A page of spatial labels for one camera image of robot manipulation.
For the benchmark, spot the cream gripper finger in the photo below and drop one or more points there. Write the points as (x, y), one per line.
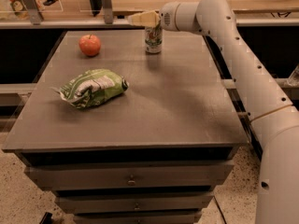
(146, 19)

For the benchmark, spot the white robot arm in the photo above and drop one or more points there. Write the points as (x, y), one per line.
(273, 117)

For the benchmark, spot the red apple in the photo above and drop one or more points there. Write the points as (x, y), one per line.
(89, 45)

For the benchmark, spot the green chip bag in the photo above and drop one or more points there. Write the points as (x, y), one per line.
(92, 88)

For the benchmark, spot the small black object on shelf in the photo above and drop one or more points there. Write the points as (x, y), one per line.
(49, 2)

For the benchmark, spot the wooden shelf with metal posts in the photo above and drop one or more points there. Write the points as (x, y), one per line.
(92, 13)

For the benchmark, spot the grey drawer cabinet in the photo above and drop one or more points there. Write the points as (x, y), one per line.
(175, 130)

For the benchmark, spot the orange juice carton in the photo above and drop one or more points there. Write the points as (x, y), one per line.
(13, 9)

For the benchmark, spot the top drawer knob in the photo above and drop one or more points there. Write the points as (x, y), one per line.
(131, 181)

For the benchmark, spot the drawer knob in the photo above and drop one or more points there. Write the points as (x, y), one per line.
(137, 207)
(131, 181)

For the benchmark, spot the middle drawer knob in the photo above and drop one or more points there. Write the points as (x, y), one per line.
(137, 207)

